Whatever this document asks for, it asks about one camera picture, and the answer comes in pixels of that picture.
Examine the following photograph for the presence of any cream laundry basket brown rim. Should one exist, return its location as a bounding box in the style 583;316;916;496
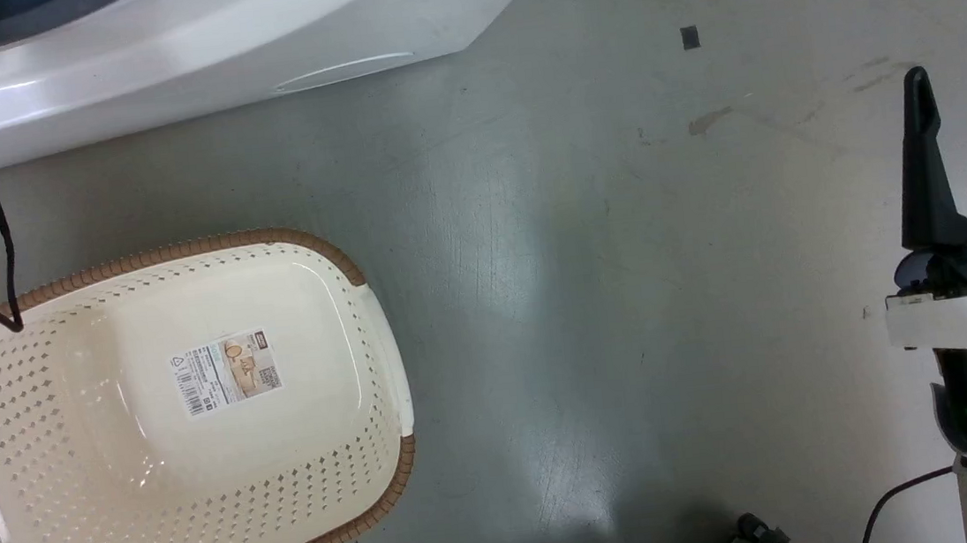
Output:
0;216;428;543

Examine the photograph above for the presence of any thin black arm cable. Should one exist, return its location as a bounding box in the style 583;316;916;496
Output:
853;464;963;543

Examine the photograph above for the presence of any white washing machine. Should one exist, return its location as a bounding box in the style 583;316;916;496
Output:
0;0;578;183

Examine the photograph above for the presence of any paper product label sticker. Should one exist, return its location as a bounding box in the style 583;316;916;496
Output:
167;327;288;423

